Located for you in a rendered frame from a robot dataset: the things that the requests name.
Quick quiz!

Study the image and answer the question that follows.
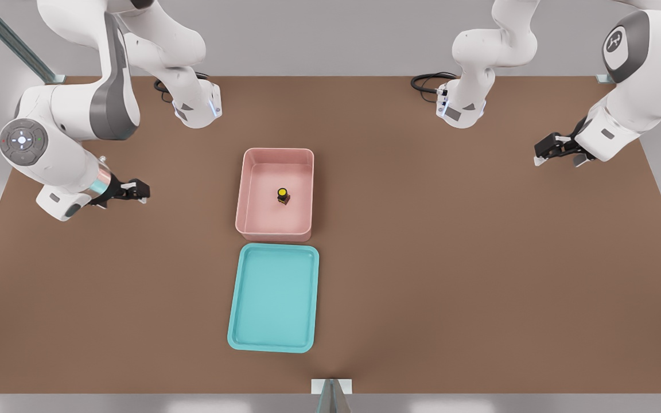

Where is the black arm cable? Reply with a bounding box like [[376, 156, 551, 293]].
[[153, 72, 211, 104], [410, 72, 460, 104]]

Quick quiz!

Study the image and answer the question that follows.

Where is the pink plastic box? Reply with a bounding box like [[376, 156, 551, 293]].
[[235, 147, 315, 243]]

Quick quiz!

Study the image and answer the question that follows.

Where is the pale blue-green tray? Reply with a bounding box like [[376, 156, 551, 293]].
[[227, 243, 320, 353]]

